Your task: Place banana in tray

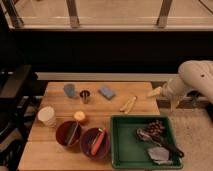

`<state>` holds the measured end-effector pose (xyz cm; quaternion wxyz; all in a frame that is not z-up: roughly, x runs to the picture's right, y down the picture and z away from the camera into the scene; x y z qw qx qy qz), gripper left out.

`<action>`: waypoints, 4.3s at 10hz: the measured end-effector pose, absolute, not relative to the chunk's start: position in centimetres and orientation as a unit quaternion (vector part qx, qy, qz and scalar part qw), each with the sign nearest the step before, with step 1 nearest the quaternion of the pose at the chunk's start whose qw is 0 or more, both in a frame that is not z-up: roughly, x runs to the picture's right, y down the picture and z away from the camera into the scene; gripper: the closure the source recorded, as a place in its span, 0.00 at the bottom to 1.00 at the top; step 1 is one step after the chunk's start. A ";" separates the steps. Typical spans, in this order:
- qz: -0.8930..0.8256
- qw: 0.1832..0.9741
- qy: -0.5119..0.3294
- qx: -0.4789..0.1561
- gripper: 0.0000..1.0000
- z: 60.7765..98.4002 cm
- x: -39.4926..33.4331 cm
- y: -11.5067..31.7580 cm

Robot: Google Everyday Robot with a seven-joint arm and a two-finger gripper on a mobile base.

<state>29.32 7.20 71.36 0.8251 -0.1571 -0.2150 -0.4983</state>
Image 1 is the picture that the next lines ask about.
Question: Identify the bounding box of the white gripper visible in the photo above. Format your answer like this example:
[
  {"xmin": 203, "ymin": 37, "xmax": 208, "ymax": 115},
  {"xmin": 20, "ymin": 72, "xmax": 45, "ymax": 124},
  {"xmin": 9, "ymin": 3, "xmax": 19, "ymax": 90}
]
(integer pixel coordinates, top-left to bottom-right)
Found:
[{"xmin": 147, "ymin": 77, "xmax": 189, "ymax": 112}]

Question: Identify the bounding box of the yellow banana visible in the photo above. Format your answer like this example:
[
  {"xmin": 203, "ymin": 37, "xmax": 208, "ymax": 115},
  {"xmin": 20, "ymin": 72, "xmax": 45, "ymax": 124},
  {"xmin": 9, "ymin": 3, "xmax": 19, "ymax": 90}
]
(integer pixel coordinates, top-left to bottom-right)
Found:
[{"xmin": 119, "ymin": 96, "xmax": 137, "ymax": 114}]

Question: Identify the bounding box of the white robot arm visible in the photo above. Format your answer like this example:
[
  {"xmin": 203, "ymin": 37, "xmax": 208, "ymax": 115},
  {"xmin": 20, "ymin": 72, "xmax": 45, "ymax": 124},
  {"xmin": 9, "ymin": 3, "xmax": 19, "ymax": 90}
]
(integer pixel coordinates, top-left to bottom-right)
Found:
[{"xmin": 147, "ymin": 60, "xmax": 213, "ymax": 111}]

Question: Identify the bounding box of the green plastic tray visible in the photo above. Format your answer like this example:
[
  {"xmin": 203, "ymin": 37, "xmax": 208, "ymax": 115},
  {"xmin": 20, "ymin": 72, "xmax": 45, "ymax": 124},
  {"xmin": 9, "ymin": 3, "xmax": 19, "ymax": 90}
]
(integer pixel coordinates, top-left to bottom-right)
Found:
[{"xmin": 110, "ymin": 115, "xmax": 183, "ymax": 170}]

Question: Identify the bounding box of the bunch of dark grapes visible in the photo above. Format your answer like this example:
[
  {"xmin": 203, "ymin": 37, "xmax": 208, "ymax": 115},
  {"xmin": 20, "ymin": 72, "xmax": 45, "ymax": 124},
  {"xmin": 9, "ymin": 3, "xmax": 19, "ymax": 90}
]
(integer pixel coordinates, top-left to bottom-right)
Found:
[{"xmin": 147, "ymin": 120, "xmax": 165, "ymax": 136}]

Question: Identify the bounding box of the black spoon utensil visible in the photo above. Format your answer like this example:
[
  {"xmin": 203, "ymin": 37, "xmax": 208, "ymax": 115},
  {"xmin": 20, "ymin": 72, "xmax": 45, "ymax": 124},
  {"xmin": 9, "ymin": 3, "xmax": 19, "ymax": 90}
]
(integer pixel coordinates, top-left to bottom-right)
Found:
[{"xmin": 136, "ymin": 128, "xmax": 184, "ymax": 158}]

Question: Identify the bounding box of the grey folded cloth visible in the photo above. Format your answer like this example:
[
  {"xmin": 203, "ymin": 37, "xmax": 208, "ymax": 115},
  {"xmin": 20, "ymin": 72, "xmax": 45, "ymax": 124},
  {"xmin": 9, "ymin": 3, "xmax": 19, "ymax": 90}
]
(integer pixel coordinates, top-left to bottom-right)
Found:
[{"xmin": 148, "ymin": 147, "xmax": 173, "ymax": 165}]

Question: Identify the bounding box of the blue rectangular sponge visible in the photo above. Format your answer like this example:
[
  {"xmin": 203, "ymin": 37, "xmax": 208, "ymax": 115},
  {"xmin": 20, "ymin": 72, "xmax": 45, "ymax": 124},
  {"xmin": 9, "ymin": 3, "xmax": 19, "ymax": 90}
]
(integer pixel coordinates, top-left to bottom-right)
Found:
[{"xmin": 98, "ymin": 86, "xmax": 115, "ymax": 100}]

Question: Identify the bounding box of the small metal cup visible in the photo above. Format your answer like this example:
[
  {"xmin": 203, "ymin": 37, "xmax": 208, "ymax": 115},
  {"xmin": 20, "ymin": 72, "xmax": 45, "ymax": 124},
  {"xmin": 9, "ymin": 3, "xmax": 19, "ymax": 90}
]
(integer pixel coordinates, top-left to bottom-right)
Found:
[{"xmin": 79, "ymin": 90, "xmax": 90, "ymax": 104}]

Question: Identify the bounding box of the orange carrot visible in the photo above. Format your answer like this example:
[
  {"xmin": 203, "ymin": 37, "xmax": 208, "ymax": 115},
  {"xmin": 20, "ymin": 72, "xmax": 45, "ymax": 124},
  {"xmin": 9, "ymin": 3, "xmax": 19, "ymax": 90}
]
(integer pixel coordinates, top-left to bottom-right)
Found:
[{"xmin": 91, "ymin": 129, "xmax": 106, "ymax": 155}]

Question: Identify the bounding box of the purple bowl with carrot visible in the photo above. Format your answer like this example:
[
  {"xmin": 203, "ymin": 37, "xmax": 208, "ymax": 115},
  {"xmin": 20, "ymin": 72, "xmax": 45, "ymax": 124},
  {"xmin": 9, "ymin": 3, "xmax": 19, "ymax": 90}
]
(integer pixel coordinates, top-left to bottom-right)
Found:
[{"xmin": 80, "ymin": 128, "xmax": 110, "ymax": 160}]

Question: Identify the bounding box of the small orange fruit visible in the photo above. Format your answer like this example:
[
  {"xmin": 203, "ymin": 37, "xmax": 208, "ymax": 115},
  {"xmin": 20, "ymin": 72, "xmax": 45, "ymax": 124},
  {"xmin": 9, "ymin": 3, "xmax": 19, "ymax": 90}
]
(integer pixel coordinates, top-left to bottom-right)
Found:
[{"xmin": 74, "ymin": 111, "xmax": 86, "ymax": 122}]

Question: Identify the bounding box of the maroon bowl with knife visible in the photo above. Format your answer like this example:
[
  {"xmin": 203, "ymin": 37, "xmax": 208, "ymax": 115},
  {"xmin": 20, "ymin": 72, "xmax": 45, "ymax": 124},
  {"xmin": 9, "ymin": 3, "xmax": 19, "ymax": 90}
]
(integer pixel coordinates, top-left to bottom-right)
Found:
[{"xmin": 56, "ymin": 121, "xmax": 82, "ymax": 148}]

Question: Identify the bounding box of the black chair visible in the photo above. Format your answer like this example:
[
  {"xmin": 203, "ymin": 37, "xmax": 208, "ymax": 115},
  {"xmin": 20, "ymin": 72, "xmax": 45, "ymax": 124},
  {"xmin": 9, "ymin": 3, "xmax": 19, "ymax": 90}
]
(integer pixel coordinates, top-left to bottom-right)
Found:
[{"xmin": 0, "ymin": 65, "xmax": 35, "ymax": 171}]

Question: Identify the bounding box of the green handled knife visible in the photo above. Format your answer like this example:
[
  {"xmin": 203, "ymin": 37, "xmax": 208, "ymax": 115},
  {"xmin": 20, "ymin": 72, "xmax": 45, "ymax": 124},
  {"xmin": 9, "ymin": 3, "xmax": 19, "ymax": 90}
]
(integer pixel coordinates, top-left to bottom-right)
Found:
[{"xmin": 67, "ymin": 122, "xmax": 79, "ymax": 145}]

